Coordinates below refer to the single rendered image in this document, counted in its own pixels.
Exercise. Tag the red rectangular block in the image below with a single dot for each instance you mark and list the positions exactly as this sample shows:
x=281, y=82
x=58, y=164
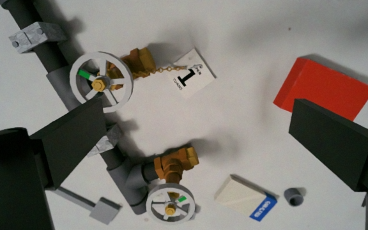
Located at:
x=326, y=87

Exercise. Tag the grey hollow cylinder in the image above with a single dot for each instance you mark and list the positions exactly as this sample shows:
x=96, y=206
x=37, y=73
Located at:
x=293, y=197

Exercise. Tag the flat white box with blue label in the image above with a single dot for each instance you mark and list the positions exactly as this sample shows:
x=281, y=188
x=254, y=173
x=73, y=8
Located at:
x=244, y=198

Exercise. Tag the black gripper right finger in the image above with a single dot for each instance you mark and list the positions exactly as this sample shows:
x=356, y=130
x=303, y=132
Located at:
x=337, y=142

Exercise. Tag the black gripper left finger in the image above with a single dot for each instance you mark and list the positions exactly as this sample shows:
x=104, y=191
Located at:
x=31, y=165

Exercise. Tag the grey hex nut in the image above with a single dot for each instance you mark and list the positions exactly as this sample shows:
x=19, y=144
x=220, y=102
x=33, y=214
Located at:
x=185, y=206

